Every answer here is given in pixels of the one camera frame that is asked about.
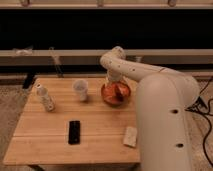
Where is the long wooden rail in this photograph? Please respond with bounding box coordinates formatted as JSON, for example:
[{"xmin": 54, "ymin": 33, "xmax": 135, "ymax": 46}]
[{"xmin": 0, "ymin": 49, "xmax": 213, "ymax": 66}]

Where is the wooden table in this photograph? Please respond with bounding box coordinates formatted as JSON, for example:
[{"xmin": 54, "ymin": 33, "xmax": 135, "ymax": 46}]
[{"xmin": 3, "ymin": 78, "xmax": 139, "ymax": 165}]

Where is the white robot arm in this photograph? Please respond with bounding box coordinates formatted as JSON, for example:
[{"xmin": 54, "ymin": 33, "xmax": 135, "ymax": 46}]
[{"xmin": 100, "ymin": 46, "xmax": 200, "ymax": 171}]

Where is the orange bowl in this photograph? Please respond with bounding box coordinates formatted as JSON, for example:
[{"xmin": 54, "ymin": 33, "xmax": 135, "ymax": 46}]
[{"xmin": 101, "ymin": 81, "xmax": 131, "ymax": 106}]

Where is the small white sponge block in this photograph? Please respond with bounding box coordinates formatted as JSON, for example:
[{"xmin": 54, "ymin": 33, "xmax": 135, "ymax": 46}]
[{"xmin": 123, "ymin": 127, "xmax": 137, "ymax": 147}]

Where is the black cable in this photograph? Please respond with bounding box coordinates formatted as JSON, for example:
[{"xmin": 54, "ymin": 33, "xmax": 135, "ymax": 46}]
[{"xmin": 185, "ymin": 75, "xmax": 213, "ymax": 168}]

